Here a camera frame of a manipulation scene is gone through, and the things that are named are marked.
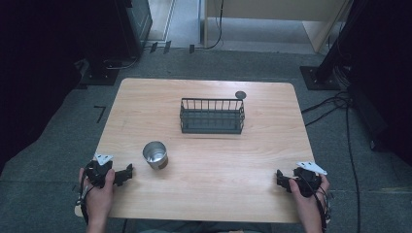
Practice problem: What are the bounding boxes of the left hand-held gripper cable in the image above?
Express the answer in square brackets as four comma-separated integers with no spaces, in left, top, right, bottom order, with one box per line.
[75,166,95,225]

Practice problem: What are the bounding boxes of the light wooden partition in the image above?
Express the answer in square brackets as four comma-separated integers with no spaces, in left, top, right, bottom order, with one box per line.
[202,0,354,54]

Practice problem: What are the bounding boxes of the person's left hand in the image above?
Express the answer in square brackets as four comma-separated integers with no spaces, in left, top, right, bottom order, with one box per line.
[78,167,117,225]

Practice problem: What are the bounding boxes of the dark curtain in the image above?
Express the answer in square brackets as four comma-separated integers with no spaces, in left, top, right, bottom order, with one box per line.
[336,0,412,166]
[0,0,130,176]

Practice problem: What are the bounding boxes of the person's right hand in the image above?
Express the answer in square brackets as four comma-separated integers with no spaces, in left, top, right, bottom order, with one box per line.
[288,174,331,225]

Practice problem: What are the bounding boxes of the black wire basket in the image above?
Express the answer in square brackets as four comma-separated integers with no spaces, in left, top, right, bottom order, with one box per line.
[179,97,247,135]

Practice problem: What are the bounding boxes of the black hanging cable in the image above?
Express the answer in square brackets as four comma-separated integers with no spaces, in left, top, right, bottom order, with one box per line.
[204,0,225,50]

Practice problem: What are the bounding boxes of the right hand-held gripper cable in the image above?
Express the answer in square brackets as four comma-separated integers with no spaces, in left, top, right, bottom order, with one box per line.
[299,173,332,233]

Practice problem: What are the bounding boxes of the hand-held gripper cable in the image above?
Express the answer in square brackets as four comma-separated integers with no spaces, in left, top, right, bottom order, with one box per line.
[75,166,95,225]
[299,173,332,233]

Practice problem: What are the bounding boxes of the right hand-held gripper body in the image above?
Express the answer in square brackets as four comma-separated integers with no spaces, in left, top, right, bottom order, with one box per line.
[292,160,328,199]

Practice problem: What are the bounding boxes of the black floor cables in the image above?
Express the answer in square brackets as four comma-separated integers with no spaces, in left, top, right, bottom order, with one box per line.
[300,90,362,233]

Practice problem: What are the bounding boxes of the metal cup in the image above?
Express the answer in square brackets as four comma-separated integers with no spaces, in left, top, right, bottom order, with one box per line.
[142,140,170,171]

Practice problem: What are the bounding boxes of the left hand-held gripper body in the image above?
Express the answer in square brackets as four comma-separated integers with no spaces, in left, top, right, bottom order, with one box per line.
[85,152,115,189]

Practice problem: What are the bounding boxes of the dark cabinet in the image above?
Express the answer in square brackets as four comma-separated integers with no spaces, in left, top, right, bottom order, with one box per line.
[125,0,154,60]

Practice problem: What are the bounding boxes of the black angled floor tape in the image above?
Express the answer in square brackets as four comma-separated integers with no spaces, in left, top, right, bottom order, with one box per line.
[93,105,107,124]

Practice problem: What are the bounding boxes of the black metal stand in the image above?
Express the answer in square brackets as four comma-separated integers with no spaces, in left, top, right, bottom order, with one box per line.
[79,0,144,87]
[298,0,367,91]

